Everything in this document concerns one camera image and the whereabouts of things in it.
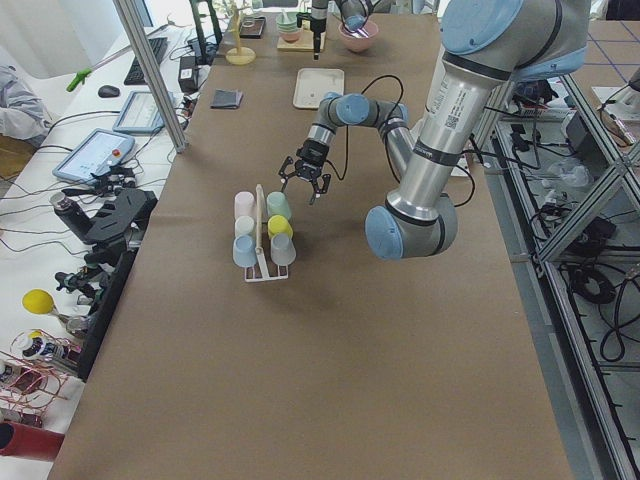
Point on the wooden cutting board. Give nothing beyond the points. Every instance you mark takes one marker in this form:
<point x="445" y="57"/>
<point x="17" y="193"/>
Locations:
<point x="303" y="44"/>

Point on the white wire cup rack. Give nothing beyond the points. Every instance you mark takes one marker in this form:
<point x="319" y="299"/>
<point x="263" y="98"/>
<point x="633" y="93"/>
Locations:
<point x="264" y="269"/>

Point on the cream rabbit serving tray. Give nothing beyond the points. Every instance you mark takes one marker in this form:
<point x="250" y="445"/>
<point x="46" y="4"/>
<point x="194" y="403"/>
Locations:
<point x="313" y="84"/>

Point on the yellow lemon toy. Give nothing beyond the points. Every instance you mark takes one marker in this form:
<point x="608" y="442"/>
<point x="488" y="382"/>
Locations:
<point x="38" y="301"/>

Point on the grey plastic cup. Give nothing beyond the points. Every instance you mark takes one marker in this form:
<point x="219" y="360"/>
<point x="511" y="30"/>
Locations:
<point x="283" y="252"/>

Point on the folded grey cloth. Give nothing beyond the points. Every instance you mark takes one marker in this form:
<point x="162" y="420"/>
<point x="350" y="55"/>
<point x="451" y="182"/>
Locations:
<point x="226" y="99"/>

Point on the light blue plastic cup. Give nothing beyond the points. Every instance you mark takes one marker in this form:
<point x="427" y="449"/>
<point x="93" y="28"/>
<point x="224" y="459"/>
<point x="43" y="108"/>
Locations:
<point x="243" y="253"/>

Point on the black metal stand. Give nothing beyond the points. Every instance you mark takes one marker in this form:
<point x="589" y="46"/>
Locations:
<point x="108" y="236"/>

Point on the pink plastic cup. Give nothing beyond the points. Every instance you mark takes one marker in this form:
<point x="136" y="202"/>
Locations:
<point x="244" y="205"/>

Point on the stacked mint green bowls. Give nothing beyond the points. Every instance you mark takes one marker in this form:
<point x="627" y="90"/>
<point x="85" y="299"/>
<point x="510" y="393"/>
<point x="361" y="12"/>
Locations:
<point x="287" y="27"/>

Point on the wooden mug tree stand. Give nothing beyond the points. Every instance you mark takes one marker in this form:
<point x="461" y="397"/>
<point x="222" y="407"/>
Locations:
<point x="238" y="55"/>

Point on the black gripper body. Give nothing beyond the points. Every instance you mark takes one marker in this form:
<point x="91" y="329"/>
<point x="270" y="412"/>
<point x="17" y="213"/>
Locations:
<point x="318" y="25"/>
<point x="310" y="153"/>

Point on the mint green plastic cup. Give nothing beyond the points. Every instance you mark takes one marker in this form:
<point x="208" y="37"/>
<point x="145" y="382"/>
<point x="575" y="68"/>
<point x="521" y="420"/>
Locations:
<point x="277" y="204"/>

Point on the cream white plastic cup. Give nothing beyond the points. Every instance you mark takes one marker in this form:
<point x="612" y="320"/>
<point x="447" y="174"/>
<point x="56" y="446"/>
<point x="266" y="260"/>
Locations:
<point x="244" y="226"/>

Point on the black computer mouse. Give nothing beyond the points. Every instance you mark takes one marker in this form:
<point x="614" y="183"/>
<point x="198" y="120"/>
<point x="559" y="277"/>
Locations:
<point x="108" y="91"/>

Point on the blue teach pendant near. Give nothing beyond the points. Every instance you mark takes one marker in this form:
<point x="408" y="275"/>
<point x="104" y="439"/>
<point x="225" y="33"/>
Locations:
<point x="95" y="156"/>

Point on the aluminium frame post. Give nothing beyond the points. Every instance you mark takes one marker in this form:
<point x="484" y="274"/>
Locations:
<point x="132" y="24"/>

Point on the blue teach pendant far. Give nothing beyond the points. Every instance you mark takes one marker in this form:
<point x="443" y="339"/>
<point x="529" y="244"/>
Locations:
<point x="139" y="115"/>

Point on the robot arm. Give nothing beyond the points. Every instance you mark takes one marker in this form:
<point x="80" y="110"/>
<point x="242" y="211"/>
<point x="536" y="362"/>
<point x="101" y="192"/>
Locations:
<point x="354" y="15"/>
<point x="484" y="44"/>

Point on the pink bowl with ice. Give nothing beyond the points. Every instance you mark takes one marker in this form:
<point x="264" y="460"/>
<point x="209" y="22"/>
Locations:
<point x="360" y="40"/>

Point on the blue teach pendant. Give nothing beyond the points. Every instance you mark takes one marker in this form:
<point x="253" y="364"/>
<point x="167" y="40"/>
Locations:
<point x="95" y="156"/>
<point x="139" y="115"/>

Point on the yellow plastic cup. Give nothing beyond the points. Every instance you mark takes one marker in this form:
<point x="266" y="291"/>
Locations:
<point x="279" y="224"/>

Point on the copper wire bottle rack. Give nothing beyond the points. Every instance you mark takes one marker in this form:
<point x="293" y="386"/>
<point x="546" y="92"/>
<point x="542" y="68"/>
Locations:
<point x="40" y="386"/>

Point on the black water bottle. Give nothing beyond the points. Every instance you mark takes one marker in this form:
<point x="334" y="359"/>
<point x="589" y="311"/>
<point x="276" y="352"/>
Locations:
<point x="72" y="215"/>

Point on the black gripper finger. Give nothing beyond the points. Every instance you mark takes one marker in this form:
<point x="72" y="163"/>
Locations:
<point x="316" y="45"/>
<point x="284" y="174"/>
<point x="320" y="185"/>

